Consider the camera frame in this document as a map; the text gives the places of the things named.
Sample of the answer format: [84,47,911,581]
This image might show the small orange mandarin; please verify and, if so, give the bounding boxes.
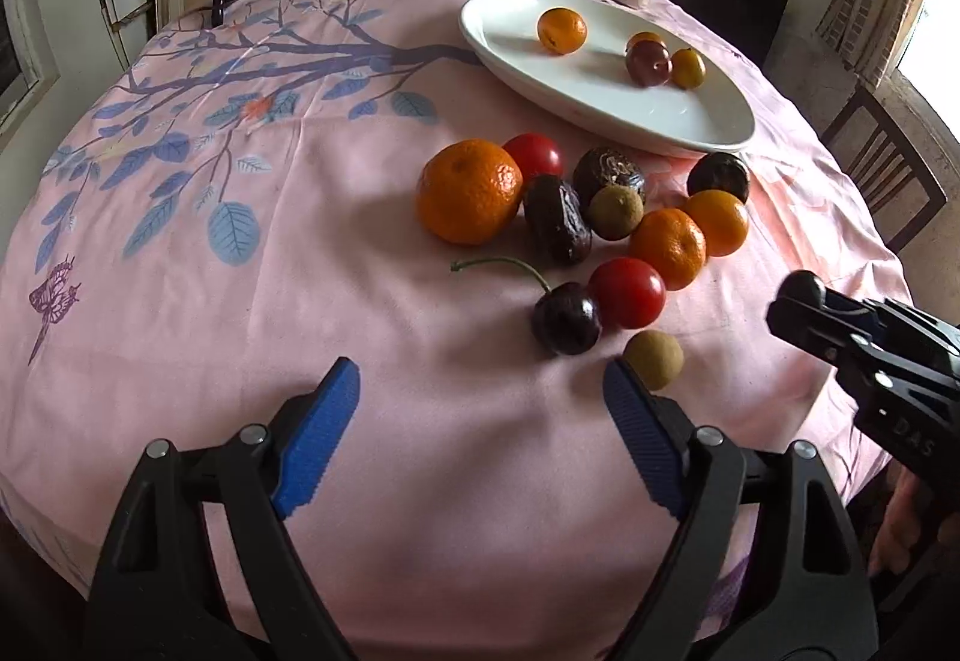
[537,7,588,56]

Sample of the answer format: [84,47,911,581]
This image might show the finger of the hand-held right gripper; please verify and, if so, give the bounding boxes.
[777,269,890,332]
[766,301,897,399]

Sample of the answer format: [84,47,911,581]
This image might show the wrinkled brown passion fruit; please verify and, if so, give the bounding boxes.
[573,147,647,201]

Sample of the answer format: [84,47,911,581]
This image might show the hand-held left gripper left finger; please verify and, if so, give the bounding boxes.
[84,356,361,661]

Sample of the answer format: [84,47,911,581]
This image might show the round tan longan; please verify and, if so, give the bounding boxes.
[622,329,686,392]
[587,184,645,242]

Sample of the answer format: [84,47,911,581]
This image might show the medium orange mandarin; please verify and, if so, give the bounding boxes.
[628,208,708,292]

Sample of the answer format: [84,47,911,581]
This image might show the red cherry tomato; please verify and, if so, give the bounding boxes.
[501,133,566,182]
[587,257,668,331]

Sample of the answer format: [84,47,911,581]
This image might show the person's right hand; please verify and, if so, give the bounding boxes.
[868,462,938,576]

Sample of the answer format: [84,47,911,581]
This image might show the dark round passion fruit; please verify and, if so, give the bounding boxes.
[687,152,751,205]

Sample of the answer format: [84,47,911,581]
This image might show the white oval plate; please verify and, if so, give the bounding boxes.
[459,0,755,160]

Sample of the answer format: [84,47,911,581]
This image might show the small smooth orange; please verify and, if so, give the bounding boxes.
[684,189,750,258]

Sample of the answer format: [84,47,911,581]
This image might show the dark wrinkled date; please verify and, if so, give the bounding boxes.
[523,174,593,269]

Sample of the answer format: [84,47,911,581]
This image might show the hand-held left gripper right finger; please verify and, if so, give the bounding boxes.
[602,356,878,661]

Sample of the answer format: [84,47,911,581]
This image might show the dark cherry with stem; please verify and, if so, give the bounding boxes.
[450,256,603,357]

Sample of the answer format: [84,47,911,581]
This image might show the slatted brown wooden chair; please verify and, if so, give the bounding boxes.
[821,83,948,254]

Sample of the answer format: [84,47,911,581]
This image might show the large orange mandarin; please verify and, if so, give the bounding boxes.
[416,139,524,247]

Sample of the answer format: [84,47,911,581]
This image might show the dark red plum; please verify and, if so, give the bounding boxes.
[625,40,673,88]

